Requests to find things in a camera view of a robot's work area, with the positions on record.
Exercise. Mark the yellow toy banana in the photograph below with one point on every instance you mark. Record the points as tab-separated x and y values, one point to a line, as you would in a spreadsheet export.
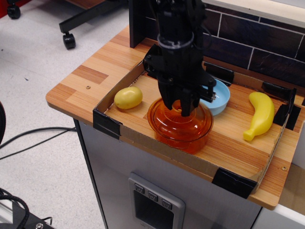
264	112

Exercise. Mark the light blue plastic bowl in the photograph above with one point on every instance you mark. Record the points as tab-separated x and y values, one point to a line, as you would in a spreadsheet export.
222	96

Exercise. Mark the grey cabinet control panel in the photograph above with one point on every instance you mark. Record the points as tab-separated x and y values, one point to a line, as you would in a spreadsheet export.
154	207

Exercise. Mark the yellow toy potato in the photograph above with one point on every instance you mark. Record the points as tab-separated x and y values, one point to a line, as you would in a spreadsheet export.
128	98

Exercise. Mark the black caster wheel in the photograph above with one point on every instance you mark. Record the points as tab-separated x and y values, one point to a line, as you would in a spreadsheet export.
13	11

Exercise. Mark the orange transparent plastic pot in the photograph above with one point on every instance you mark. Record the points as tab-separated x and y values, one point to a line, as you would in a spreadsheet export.
181	143

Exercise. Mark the black metal base plate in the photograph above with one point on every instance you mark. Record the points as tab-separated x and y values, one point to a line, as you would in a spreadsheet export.
26	220

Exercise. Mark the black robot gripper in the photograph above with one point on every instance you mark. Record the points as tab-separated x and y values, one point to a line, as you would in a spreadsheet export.
178	68

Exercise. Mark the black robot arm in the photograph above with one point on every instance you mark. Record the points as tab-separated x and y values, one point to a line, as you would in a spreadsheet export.
178	20

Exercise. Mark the black chair leg with caster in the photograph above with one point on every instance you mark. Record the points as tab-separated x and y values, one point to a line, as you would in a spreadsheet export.
92	9

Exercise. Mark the cardboard fence with black tape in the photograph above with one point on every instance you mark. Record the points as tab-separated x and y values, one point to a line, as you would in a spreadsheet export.
259	167

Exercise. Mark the orange transparent pot lid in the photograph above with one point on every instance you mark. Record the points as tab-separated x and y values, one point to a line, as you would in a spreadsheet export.
158	111

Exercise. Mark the dark brick-pattern backsplash panel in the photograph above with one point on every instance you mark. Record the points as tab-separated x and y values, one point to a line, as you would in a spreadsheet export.
254	43

